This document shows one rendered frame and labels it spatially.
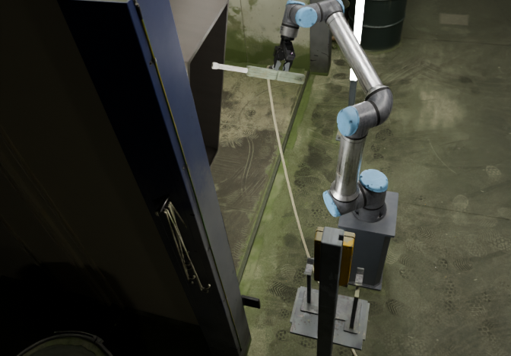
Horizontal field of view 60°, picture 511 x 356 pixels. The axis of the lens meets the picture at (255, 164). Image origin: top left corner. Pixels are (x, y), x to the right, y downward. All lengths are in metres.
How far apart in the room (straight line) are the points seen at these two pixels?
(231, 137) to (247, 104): 0.45
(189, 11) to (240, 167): 1.67
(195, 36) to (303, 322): 1.39
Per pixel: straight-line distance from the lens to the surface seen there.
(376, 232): 2.54
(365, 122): 1.90
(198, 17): 2.28
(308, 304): 2.12
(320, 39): 4.36
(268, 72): 2.25
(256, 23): 4.43
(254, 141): 3.84
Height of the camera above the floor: 2.72
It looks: 47 degrees down
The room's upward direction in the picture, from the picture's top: 7 degrees counter-clockwise
